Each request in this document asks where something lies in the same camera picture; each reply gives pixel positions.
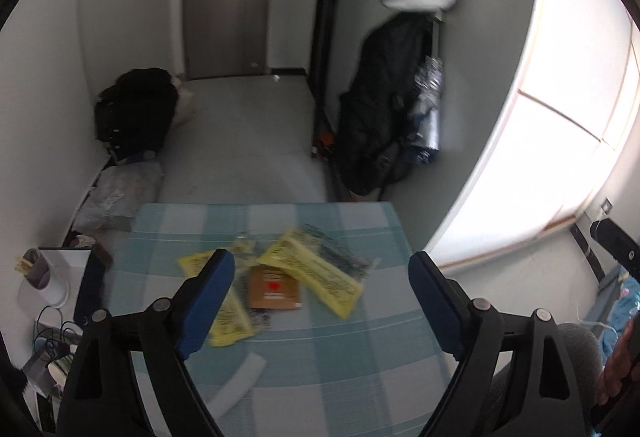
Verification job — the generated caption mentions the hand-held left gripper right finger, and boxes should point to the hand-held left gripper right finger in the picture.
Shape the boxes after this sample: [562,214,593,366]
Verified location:
[407,251,596,437]

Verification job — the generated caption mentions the white box with dark side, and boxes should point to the white box with dark side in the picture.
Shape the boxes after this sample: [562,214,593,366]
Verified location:
[39,244,114,324]

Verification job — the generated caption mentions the grey plastic bag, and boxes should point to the grey plastic bag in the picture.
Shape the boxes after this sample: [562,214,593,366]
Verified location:
[75,162,165,231]

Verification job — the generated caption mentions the silver folded umbrella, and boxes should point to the silver folded umbrella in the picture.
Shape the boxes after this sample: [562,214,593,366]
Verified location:
[400,56,446,166]

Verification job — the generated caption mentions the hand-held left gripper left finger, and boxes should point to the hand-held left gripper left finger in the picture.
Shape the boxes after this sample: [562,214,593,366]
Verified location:
[57,248,236,437]

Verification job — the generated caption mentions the small brown sachet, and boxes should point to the small brown sachet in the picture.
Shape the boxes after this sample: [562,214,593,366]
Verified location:
[246,264,304,311]

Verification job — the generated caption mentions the black backpack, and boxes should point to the black backpack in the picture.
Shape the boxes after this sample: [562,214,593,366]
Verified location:
[94,68,180,164]

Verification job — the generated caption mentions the small yellow snack packet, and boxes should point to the small yellow snack packet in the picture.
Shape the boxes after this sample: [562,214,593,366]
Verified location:
[256,223,374,319]

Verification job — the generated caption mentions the person's right hand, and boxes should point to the person's right hand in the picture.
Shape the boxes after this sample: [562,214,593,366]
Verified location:
[596,317,640,409]

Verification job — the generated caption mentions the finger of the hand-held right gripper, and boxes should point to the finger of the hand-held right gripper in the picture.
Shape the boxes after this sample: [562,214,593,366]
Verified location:
[589,218,640,284]

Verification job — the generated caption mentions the black cables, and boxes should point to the black cables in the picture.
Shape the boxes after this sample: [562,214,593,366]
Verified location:
[32,306,84,354]

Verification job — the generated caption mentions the blue white checked tablecloth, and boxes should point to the blue white checked tablecloth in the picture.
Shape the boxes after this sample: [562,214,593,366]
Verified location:
[97,201,453,437]

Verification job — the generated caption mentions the orange black tool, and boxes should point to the orange black tool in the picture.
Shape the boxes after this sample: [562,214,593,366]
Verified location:
[312,132,334,159]

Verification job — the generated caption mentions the black framed glass door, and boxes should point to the black framed glass door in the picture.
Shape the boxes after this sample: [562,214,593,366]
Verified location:
[306,0,352,159]

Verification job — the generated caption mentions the large yellow snack packet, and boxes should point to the large yellow snack packet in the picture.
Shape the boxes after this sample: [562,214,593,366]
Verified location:
[178,251,253,349]

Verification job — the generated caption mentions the clear plastic wrapper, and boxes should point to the clear plastic wrapper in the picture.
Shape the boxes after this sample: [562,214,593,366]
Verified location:
[231,237,257,264]

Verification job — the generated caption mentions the white plastic bag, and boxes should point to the white plastic bag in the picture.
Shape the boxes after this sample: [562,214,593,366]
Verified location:
[172,74,196,126]

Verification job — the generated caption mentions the white carton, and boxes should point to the white carton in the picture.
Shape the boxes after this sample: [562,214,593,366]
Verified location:
[22,347,67,399]

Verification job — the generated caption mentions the person's grey clothing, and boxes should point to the person's grey clothing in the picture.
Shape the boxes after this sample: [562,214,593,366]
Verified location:
[487,323,604,437]

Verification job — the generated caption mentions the blue cloth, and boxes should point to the blue cloth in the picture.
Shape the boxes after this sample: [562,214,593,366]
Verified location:
[597,264,640,359]

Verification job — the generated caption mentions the black hanging jacket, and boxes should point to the black hanging jacket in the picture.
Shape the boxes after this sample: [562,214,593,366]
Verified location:
[337,12,441,196]

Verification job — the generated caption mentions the white grey utensil holder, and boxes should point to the white grey utensil holder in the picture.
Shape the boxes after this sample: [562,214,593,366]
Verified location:
[17,248,71,309]

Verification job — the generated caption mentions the bright window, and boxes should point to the bright window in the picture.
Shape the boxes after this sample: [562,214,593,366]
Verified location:
[425,0,640,269]

